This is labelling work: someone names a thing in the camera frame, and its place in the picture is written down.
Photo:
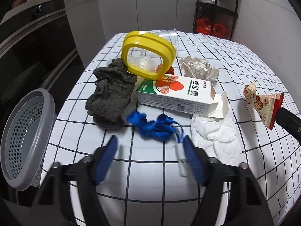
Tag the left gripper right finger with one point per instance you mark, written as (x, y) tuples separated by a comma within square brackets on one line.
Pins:
[(247, 204)]

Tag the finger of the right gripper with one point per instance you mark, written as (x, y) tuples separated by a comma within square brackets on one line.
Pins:
[(290, 122)]

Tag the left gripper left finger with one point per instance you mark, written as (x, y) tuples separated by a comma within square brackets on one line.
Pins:
[(52, 204)]

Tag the snack wrapper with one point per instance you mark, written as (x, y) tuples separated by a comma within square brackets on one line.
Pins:
[(265, 105)]

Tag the grey perforated trash basket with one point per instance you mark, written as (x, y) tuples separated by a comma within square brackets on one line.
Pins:
[(25, 138)]

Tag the grey kitchen cabinets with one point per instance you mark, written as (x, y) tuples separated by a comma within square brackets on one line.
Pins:
[(94, 22)]

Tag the crumpled white tissue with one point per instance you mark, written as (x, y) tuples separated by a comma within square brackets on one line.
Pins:
[(217, 137)]

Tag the small clear plastic tube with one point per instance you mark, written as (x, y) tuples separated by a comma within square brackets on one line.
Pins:
[(181, 159)]

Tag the dark grey cloth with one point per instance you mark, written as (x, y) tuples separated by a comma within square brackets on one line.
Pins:
[(114, 87)]

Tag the white medicine box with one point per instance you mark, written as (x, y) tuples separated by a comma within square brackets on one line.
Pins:
[(184, 94)]

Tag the red plastic bag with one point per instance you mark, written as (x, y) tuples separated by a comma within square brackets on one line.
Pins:
[(205, 26)]

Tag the black metal shelf rack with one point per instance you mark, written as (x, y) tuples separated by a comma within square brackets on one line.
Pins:
[(224, 12)]

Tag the black built-in oven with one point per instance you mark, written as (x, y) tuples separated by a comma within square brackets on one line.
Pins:
[(38, 51)]

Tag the clear plastic bag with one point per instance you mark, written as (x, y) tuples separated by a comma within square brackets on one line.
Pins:
[(150, 61)]

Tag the yellow plastic container lid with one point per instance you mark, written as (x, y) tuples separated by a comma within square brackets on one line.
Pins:
[(152, 43)]

